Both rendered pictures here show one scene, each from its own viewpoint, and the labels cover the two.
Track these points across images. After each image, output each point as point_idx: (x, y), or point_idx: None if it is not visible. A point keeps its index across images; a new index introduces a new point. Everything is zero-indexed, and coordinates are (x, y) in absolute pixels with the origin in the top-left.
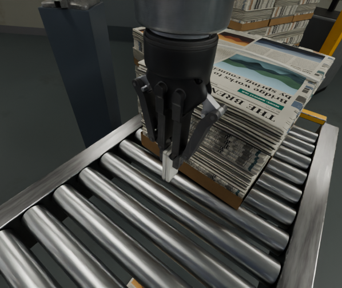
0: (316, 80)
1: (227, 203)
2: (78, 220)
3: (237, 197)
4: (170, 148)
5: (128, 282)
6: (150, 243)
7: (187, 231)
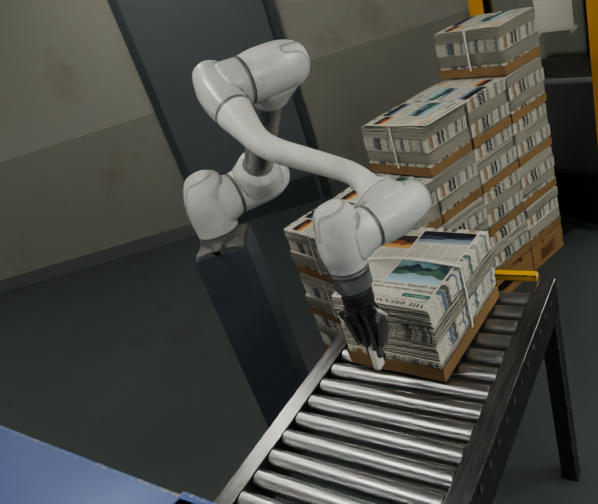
0: (458, 266)
1: (437, 379)
2: (324, 428)
3: (438, 370)
4: (371, 345)
5: None
6: None
7: None
